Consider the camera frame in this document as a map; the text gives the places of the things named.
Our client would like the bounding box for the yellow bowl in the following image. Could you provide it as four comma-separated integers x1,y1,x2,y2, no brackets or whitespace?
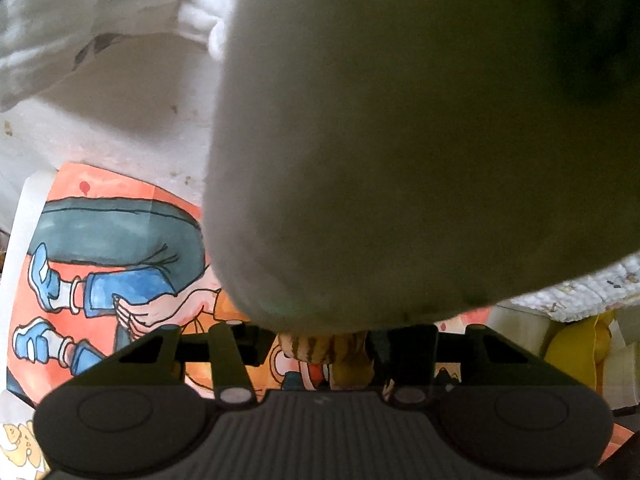
544,310,617,393

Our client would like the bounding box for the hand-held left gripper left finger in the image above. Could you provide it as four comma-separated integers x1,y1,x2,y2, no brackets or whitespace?
107,320,276,406

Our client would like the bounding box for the round yellow-green pear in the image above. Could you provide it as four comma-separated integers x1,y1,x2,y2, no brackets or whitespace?
202,0,640,336

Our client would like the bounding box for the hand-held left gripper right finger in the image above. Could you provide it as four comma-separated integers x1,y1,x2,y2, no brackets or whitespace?
367,322,546,406

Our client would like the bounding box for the printed quilted blanket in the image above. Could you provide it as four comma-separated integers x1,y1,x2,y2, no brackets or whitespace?
0,0,640,323

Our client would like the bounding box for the watercolour cartoon poster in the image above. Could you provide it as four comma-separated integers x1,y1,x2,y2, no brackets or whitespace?
0,160,501,480

